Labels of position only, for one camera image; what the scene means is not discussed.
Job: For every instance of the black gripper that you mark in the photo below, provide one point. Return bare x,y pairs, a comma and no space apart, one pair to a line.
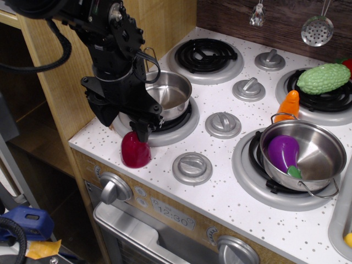
108,95

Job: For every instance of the red toy sweet potato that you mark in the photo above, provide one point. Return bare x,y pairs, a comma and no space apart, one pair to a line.
134,153

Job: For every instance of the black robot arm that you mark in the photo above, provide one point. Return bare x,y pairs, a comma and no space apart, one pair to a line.
114,41

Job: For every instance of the front left burner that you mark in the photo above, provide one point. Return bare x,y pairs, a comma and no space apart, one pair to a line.
163,138

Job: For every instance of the burner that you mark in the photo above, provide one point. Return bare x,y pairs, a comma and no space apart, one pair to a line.
163,138
250,174
329,109
206,61

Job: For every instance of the small steel saucepan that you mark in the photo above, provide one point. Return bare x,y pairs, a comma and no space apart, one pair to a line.
172,91

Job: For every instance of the left oven dial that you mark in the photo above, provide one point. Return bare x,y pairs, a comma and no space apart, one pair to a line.
114,188

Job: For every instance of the oven dial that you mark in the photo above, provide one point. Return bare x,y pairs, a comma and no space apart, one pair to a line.
234,250
114,188

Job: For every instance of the wooden side cabinet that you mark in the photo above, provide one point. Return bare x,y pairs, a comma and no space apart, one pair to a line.
164,23

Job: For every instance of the grey stovetop knob front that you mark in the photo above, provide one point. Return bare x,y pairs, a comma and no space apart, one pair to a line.
192,168

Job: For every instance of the grey stovetop knob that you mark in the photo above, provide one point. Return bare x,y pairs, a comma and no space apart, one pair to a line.
249,90
223,125
270,61
192,168

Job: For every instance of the grey stovetop knob middle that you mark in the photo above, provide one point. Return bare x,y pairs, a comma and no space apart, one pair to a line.
223,125

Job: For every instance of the back left burner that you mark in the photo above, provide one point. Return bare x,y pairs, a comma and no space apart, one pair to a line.
206,61

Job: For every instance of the oven clock display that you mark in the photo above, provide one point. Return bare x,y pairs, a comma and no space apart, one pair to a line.
174,214

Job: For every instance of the grey stovetop knob upper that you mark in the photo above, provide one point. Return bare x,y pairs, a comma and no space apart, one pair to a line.
249,90

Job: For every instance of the front right burner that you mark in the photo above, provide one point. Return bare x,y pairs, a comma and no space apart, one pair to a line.
250,174

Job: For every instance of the blue clamp tool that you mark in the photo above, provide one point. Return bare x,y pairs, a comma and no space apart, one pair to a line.
36,223

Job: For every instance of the yellow tape piece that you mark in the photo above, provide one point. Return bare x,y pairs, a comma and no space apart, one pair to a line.
41,249

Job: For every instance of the grey stovetop knob back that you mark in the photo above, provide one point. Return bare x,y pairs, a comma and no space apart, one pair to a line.
270,61

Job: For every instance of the purple toy eggplant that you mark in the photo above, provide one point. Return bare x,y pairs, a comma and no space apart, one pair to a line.
283,152

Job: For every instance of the orange toy carrot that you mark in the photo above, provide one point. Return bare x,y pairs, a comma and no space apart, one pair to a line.
289,108

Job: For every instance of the hanging clear utensil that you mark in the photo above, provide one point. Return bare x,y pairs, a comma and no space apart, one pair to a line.
258,15

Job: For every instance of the right oven dial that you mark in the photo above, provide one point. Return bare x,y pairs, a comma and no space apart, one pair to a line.
234,250

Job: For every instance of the green toy bitter gourd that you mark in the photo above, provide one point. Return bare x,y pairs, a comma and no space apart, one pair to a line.
324,78

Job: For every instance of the back right burner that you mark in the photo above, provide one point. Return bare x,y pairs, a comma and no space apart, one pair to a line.
329,109

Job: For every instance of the hanging steel skimmer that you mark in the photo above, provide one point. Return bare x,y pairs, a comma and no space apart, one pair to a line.
318,30

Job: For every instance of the red toy pepper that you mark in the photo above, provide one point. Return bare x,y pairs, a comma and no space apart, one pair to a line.
346,64

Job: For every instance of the grey toy sink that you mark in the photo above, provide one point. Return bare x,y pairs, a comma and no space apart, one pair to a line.
340,224

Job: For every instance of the yellow toy in sink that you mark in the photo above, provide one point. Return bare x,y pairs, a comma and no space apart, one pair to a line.
348,240

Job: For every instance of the silver oven door handle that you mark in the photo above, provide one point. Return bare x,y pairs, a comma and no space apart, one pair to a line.
133,231

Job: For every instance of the steel pan with handles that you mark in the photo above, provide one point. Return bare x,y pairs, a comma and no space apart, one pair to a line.
322,156

